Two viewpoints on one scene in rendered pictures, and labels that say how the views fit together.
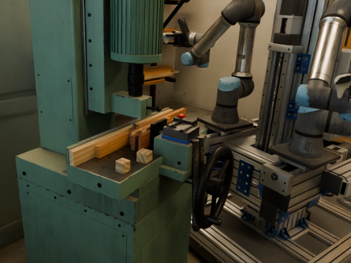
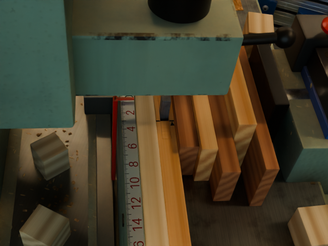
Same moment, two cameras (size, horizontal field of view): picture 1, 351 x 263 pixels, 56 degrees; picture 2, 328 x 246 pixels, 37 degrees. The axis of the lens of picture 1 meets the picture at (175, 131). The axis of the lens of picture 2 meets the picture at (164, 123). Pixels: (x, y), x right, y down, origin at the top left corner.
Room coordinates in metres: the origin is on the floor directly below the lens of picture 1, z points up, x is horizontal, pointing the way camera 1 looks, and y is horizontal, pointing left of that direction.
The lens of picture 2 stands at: (0.91, 0.36, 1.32)
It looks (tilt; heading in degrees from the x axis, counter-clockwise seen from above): 51 degrees down; 320
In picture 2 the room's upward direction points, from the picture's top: 9 degrees clockwise
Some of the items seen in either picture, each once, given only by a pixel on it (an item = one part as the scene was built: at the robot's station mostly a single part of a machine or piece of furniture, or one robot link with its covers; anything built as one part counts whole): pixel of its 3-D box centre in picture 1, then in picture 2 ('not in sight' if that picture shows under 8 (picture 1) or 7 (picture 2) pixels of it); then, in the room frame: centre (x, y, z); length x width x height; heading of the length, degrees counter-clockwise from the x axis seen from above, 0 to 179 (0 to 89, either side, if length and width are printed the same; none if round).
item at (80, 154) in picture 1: (131, 132); (142, 117); (1.18, 0.17, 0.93); 0.60 x 0.02 x 0.05; 152
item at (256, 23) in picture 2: not in sight; (256, 35); (1.22, -0.03, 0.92); 0.04 x 0.03 x 0.04; 141
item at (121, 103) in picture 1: (131, 106); (150, 45); (1.17, 0.17, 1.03); 0.14 x 0.07 x 0.09; 62
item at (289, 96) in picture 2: (165, 134); (287, 100); (1.10, 0.03, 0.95); 0.09 x 0.07 x 0.09; 152
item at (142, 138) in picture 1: (159, 134); (238, 92); (1.15, 0.06, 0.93); 0.25 x 0.01 x 0.07; 152
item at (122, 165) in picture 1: (123, 165); not in sight; (0.90, 0.15, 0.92); 0.03 x 0.03 x 0.04; 57
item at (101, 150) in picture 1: (148, 128); (154, 61); (1.24, 0.11, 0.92); 0.60 x 0.02 x 0.04; 152
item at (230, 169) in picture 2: (152, 133); (207, 93); (1.17, 0.09, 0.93); 0.24 x 0.02 x 0.05; 152
